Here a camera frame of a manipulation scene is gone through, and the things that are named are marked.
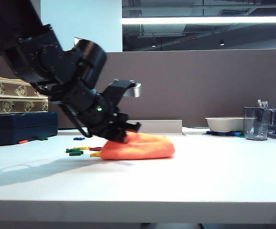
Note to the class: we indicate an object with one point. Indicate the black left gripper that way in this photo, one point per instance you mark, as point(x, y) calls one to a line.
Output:
point(104, 121)

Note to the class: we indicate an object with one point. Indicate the orange microfibre cloth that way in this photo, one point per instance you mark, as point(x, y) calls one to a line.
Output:
point(140, 149)

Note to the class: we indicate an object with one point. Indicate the yellow letter magnet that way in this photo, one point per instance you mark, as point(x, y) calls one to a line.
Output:
point(85, 148)
point(95, 154)

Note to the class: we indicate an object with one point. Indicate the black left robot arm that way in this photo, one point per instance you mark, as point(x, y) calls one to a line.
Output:
point(44, 59)

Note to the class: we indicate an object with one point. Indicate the blue letter magnet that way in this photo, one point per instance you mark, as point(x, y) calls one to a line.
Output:
point(78, 138)

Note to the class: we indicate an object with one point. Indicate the small green letter magnet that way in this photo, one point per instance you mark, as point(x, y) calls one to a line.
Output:
point(43, 138)

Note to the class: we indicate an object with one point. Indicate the orange letter magnet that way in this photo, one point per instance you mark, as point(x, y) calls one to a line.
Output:
point(23, 142)

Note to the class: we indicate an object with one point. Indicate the brown desk partition panel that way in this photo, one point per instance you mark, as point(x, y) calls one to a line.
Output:
point(187, 90)

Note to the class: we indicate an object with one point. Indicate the blue flat mat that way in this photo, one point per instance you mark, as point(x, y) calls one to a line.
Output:
point(214, 133)

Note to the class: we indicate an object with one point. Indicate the beige paper bowl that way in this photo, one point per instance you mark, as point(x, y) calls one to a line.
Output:
point(223, 124)

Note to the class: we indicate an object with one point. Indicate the dark blue plastic case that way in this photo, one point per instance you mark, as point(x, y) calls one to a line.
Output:
point(21, 128)

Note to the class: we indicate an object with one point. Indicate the brown box with cartoon print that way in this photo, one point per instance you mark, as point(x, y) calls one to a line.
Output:
point(13, 106)
point(6, 89)

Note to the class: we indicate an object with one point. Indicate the clear plastic measuring cup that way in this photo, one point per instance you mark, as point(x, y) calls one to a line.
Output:
point(255, 124)

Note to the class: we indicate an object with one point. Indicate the white ceiling light strip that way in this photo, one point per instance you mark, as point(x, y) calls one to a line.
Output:
point(204, 20)

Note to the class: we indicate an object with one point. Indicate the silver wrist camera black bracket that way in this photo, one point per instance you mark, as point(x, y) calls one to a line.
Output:
point(123, 89)

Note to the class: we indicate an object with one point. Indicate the small wall sign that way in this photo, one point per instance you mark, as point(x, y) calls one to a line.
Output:
point(75, 40)

